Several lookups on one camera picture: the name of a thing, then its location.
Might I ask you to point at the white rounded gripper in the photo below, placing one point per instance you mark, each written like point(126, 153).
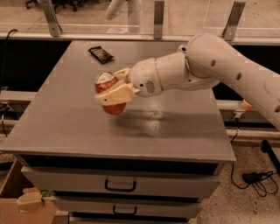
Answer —
point(143, 76)

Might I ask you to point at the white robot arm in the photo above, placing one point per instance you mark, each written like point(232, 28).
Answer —
point(203, 62)

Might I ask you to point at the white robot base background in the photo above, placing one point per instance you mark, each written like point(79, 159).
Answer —
point(134, 13)

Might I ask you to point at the black snack bar wrapper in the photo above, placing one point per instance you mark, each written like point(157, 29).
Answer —
point(100, 54)

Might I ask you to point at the grey drawer cabinet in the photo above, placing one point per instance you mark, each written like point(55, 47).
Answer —
point(178, 132)

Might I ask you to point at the top grey drawer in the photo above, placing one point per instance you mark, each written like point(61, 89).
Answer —
point(148, 184)

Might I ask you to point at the grey drawer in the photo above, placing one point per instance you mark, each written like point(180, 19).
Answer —
point(148, 184)
point(149, 208)

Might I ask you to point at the black office chair base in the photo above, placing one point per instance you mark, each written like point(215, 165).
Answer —
point(56, 3)

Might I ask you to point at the roll of tan tape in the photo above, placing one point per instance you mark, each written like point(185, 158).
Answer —
point(247, 106)

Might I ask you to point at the middle grey drawer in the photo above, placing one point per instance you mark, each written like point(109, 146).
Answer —
point(149, 208)

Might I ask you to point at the black pole right floor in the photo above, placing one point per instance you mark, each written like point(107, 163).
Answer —
point(266, 148)

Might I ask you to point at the brown cardboard box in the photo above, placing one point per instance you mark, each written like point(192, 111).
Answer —
point(21, 202)

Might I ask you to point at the middle metal bracket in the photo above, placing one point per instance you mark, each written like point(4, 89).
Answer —
point(159, 11)

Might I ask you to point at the metal bracket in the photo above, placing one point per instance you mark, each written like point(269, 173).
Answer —
point(233, 20)
point(48, 9)
point(159, 11)

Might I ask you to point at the left metal bracket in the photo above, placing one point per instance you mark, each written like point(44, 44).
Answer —
point(48, 9)

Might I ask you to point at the black top drawer handle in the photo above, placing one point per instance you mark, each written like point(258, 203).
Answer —
point(121, 187)

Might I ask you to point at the black drawer handle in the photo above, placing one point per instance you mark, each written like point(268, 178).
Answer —
point(121, 187)
point(124, 210)

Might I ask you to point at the black middle drawer handle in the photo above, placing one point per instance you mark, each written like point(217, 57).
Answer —
point(124, 210)

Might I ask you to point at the right metal bracket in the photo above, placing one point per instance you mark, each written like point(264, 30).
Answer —
point(233, 20)

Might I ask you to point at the black power adapter with cable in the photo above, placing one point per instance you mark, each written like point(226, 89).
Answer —
point(255, 179)

